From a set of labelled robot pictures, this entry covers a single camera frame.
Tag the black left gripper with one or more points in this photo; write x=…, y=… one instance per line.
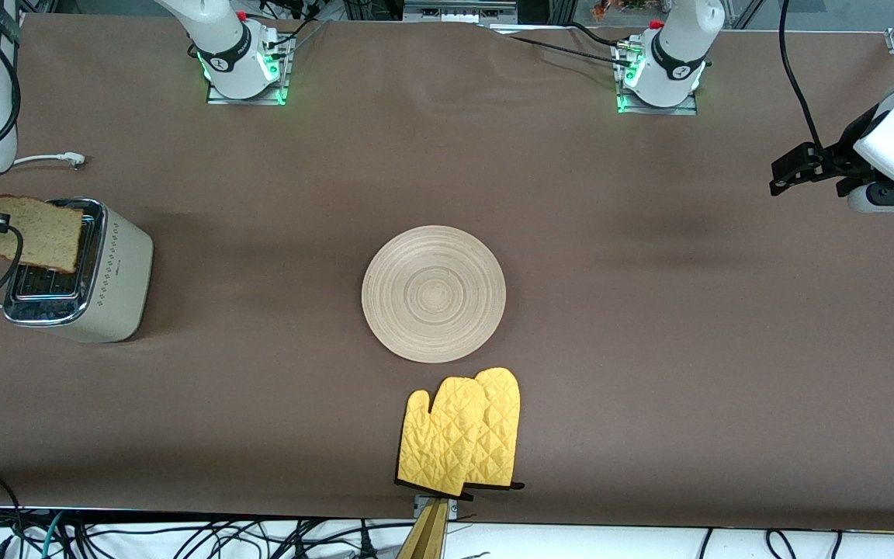
x=837, y=160

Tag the brown-crusted bread slice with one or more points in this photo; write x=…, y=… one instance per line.
x=39, y=233

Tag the round pale wooden plate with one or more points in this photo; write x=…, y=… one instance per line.
x=433, y=293

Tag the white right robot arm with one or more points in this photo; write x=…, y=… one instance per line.
x=226, y=46

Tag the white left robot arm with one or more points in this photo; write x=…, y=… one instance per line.
x=672, y=58

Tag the cream and chrome toaster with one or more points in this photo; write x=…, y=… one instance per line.
x=117, y=279

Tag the yellow bananas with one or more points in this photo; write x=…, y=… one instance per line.
x=501, y=419

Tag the yellow quilted oven mitt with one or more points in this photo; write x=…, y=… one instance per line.
x=439, y=442

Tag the tan wooden beam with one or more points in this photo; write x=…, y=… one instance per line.
x=425, y=536

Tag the small metal bracket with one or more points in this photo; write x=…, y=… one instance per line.
x=455, y=508

